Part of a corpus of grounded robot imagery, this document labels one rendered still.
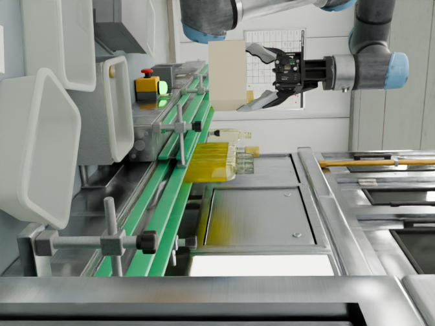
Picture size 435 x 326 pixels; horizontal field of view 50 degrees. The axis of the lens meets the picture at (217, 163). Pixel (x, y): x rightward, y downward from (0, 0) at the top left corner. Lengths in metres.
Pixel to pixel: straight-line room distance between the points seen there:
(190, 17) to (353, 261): 0.71
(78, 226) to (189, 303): 0.58
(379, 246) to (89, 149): 0.77
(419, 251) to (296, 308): 0.98
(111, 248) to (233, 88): 0.47
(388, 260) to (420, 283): 0.86
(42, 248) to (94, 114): 0.46
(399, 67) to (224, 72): 0.35
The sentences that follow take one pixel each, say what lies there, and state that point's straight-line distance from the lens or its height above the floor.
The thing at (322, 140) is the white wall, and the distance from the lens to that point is 7.48.
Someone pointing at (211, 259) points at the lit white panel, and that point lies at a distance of 1.12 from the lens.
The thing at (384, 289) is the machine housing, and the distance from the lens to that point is 0.37.
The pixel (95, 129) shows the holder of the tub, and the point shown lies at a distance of 1.04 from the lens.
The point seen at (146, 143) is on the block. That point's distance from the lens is 1.22.
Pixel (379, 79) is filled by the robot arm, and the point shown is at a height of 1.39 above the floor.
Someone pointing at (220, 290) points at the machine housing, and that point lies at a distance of 0.36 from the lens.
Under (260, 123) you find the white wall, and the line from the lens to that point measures 7.33.
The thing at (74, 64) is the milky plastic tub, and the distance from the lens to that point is 1.00.
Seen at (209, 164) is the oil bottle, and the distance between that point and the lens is 1.31.
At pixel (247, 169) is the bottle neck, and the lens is 1.32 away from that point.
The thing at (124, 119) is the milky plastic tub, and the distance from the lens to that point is 1.19.
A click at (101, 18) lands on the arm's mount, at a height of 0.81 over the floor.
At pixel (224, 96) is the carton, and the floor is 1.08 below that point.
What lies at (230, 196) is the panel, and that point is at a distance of 1.48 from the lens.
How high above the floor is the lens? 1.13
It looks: 4 degrees down
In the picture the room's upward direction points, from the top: 89 degrees clockwise
